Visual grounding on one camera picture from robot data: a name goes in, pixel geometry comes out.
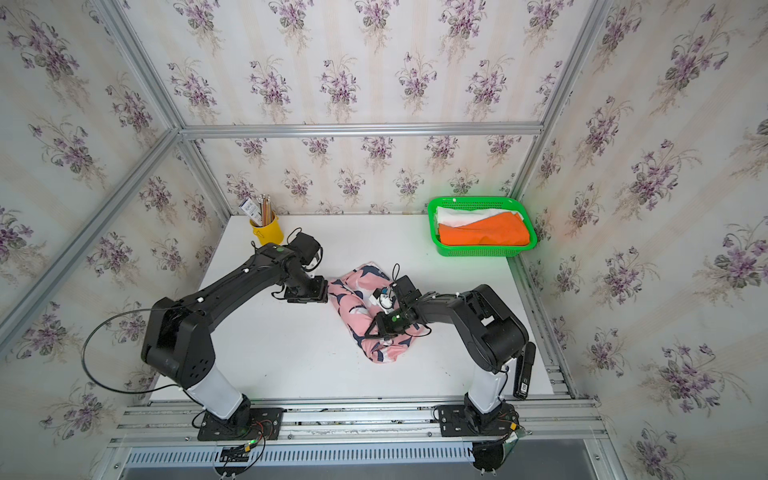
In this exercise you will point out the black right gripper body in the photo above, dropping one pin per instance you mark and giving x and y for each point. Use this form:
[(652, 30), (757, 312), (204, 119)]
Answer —
[(392, 323)]

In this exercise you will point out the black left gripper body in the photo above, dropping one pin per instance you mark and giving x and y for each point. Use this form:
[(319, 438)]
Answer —
[(315, 289)]

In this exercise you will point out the pink patterned garment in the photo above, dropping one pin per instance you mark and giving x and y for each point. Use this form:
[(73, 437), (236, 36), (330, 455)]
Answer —
[(351, 295)]

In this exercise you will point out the white shorts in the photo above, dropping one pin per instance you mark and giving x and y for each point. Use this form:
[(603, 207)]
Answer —
[(459, 218)]

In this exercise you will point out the orange cloth garment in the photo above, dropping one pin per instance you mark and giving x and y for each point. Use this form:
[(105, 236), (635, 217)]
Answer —
[(500, 229)]

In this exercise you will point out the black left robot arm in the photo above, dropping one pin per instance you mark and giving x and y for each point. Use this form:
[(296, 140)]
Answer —
[(178, 339)]

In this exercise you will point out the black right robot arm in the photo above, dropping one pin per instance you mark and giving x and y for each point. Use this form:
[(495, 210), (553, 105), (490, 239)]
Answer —
[(493, 336)]

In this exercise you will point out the yellow pencil cup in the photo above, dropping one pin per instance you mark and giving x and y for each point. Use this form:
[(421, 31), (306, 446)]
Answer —
[(270, 233)]

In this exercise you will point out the wooden pencils bundle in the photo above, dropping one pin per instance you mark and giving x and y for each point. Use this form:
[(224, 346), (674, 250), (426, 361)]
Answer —
[(266, 210)]

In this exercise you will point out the black stapler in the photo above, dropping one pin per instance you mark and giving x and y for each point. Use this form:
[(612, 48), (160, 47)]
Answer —
[(523, 371)]

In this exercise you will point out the green plastic basket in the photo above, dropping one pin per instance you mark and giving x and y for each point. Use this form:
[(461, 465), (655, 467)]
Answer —
[(476, 203)]

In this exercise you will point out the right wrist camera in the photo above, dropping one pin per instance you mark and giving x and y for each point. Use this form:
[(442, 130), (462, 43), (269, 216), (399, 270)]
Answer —
[(385, 298)]

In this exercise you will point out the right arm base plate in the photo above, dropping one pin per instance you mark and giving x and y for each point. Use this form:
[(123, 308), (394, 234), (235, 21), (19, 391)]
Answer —
[(464, 420)]

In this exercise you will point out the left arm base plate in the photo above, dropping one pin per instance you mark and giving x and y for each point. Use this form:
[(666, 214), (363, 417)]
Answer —
[(257, 423)]

